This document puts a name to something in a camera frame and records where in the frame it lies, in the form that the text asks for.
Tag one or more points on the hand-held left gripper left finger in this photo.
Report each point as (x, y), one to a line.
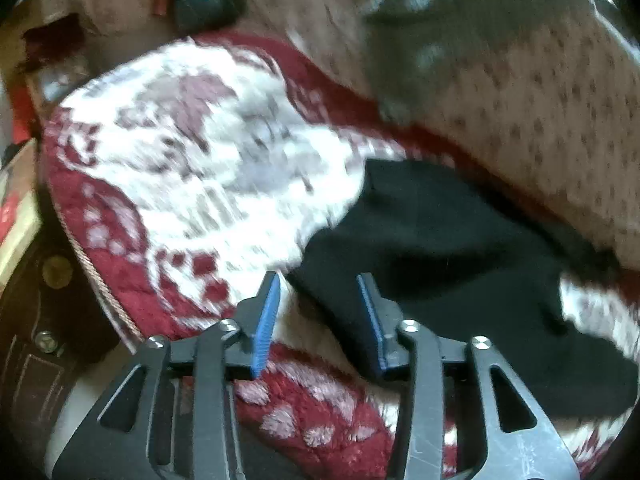
(265, 321)

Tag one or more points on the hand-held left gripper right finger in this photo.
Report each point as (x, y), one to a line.
(372, 327)

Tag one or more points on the black pants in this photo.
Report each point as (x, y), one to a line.
(450, 270)

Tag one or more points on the red and white floral blanket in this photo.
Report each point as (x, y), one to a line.
(200, 160)

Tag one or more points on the dark wooden cabinet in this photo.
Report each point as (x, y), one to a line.
(40, 340)

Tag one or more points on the floral sofa back cushion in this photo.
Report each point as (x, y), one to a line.
(525, 125)

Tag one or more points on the cardboard box with red label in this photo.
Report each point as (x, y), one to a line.
(17, 210)

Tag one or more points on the grey-green fleece jacket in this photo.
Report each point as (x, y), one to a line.
(450, 25)

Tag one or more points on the red packet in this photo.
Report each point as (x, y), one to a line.
(20, 115)

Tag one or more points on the dark red velvet cloth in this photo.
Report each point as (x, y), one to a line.
(50, 40)

